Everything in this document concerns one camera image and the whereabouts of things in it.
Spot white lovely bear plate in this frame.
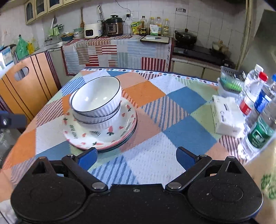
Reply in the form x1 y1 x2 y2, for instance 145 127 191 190
62 98 135 150

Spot blue fried egg plate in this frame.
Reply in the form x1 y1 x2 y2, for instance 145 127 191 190
94 110 137 153

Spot white ribbed bowl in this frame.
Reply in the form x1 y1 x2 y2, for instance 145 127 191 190
72 103 121 131
69 76 122 117

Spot stacked bowls on counter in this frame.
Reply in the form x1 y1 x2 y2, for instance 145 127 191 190
73 28 84 39

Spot orange wooden chair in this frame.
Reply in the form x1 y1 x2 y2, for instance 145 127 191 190
1 51 61 124

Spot white tissue pack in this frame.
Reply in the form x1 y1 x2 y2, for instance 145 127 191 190
210 95 245 138

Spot white rice bag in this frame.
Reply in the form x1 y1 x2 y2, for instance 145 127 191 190
245 135 275 223

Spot green label water bottle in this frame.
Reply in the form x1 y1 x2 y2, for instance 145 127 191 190
241 96 276 158

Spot green plastic bag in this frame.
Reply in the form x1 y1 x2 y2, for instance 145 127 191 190
15 35 29 60

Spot red label water bottle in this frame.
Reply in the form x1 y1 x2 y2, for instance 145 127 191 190
239 72 268 116

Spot clear plastic basket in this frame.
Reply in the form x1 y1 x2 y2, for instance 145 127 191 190
218 66 246 98

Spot blue label water bottle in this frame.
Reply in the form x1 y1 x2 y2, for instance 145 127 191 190
245 74 276 128

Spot white cap water bottle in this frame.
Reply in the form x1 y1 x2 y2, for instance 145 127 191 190
244 64 263 90

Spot black gas stove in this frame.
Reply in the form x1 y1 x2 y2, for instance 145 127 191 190
173 46 235 69

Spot white rice cooker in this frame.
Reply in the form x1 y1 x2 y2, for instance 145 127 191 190
84 22 103 39

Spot patchwork counter cloth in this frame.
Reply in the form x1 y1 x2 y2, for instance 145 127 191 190
62 34 172 75

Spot black wok with lid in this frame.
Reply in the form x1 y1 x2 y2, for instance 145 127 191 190
175 28 197 47

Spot cooking oil bottle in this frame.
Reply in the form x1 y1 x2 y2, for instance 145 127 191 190
162 18 169 36

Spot black pressure cooker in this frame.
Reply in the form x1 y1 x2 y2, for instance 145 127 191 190
105 14 124 37

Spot yellow snack bag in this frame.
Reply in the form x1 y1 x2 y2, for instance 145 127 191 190
130 21 142 34

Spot cream wall cabinets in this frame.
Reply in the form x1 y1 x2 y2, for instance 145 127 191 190
24 0 86 25

